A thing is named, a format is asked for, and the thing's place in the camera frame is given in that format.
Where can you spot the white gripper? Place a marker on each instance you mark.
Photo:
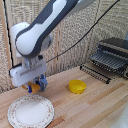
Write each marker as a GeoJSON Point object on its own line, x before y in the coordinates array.
{"type": "Point", "coordinates": [27, 72]}

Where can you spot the yellow bowl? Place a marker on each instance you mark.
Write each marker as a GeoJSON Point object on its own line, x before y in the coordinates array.
{"type": "Point", "coordinates": [77, 86]}

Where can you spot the woven folding screen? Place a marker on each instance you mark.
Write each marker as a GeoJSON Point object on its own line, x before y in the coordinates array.
{"type": "Point", "coordinates": [73, 43]}

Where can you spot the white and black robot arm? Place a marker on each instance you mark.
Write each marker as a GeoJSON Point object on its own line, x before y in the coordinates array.
{"type": "Point", "coordinates": [43, 25]}

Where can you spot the white floral rim plate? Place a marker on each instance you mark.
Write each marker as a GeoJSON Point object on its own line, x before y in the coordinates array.
{"type": "Point", "coordinates": [30, 111]}

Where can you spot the orange bread loaf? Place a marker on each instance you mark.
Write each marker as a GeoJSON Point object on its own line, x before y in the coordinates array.
{"type": "Point", "coordinates": [35, 88]}

